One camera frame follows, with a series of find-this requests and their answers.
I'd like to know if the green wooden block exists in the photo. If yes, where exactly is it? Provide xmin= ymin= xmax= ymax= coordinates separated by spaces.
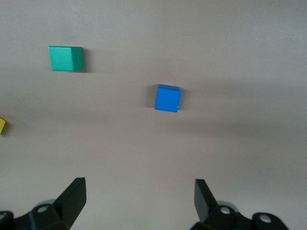
xmin=48 ymin=46 xmax=83 ymax=72

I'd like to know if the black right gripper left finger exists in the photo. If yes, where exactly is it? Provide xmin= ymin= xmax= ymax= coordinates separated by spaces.
xmin=0 ymin=177 xmax=87 ymax=230

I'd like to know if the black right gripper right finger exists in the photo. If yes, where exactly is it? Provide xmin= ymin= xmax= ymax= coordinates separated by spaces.
xmin=190 ymin=179 xmax=291 ymax=230

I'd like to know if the brown paper table cover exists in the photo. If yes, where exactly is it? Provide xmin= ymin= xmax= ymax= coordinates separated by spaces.
xmin=0 ymin=0 xmax=307 ymax=230

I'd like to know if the blue wooden block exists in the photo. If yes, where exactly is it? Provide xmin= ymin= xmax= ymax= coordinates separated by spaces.
xmin=154 ymin=84 xmax=181 ymax=113

